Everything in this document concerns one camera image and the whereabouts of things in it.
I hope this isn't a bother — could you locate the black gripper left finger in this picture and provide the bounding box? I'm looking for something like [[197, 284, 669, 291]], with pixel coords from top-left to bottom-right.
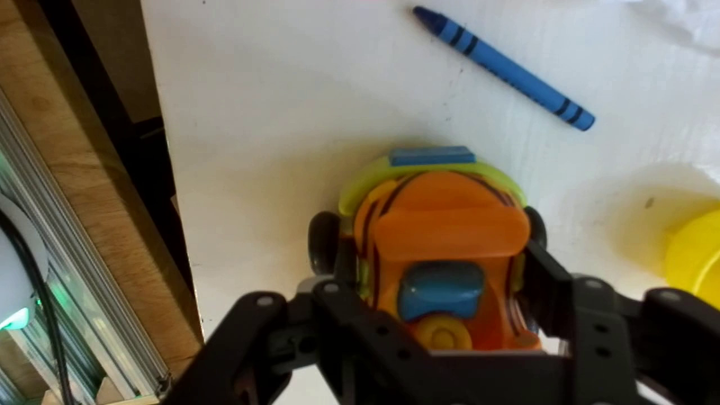
[[161, 277, 420, 405]]

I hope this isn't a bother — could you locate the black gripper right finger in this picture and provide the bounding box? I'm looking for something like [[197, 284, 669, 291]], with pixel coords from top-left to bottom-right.
[[519, 243, 720, 405]]

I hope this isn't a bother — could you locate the wooden side table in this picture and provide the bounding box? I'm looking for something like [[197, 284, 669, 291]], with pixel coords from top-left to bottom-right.
[[0, 0, 200, 405]]

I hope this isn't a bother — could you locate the orange toy car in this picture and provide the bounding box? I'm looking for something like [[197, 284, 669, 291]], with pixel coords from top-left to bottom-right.
[[309, 145, 547, 351]]

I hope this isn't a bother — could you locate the yellow plastic cup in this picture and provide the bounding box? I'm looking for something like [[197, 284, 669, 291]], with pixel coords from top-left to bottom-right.
[[664, 212, 720, 307]]

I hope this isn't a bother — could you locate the blue crayon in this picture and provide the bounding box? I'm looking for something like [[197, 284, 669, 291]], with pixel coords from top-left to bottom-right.
[[411, 7, 596, 129]]

